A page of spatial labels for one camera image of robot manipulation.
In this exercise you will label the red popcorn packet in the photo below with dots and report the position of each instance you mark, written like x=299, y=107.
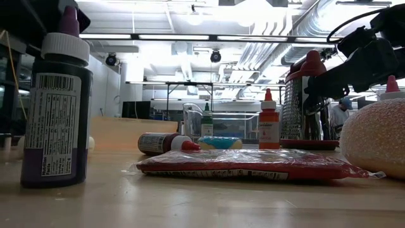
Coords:
x=253, y=164

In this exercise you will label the round black spotlight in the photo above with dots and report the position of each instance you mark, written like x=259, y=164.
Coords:
x=215, y=56
x=111, y=59

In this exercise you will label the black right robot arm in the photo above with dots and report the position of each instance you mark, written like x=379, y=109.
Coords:
x=392, y=22

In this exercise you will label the round ceiling lamp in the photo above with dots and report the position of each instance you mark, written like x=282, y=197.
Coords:
x=194, y=18

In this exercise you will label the dark red food colouring bottle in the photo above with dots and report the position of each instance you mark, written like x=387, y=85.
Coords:
x=158, y=144

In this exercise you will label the purple food colouring bottle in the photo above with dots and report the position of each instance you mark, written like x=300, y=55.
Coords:
x=57, y=126

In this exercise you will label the pink sugared toy bun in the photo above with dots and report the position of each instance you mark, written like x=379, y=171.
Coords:
x=376, y=139

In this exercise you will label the orange translucent plastic tray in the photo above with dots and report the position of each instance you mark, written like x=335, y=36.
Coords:
x=133, y=133

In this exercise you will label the black computer monitor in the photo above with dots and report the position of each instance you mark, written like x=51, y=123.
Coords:
x=367, y=104
x=136, y=110

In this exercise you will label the pink food colouring bottle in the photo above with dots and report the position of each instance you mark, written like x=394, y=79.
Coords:
x=392, y=87

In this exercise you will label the long white light bar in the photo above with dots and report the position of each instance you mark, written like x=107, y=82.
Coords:
x=174, y=37

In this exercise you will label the small white post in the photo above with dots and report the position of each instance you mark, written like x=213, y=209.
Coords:
x=7, y=144

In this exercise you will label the person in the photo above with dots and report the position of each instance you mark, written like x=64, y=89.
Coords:
x=340, y=115

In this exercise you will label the orange food colouring bottle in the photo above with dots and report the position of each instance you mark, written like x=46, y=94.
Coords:
x=269, y=126

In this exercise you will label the black metal workbench frame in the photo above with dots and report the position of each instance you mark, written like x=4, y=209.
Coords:
x=190, y=84

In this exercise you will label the clear plastic bin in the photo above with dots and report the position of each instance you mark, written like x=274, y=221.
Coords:
x=191, y=123

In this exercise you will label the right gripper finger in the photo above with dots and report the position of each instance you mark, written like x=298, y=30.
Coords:
x=314, y=104
x=332, y=84

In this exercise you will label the silver ventilation duct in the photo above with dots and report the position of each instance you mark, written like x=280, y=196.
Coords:
x=316, y=22

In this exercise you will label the green food colouring bottle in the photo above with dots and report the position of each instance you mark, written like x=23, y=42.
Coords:
x=207, y=126

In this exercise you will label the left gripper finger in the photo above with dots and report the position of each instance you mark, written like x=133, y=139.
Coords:
x=31, y=16

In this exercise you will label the blue iced toy donut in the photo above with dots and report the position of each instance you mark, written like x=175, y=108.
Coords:
x=91, y=143
x=220, y=142

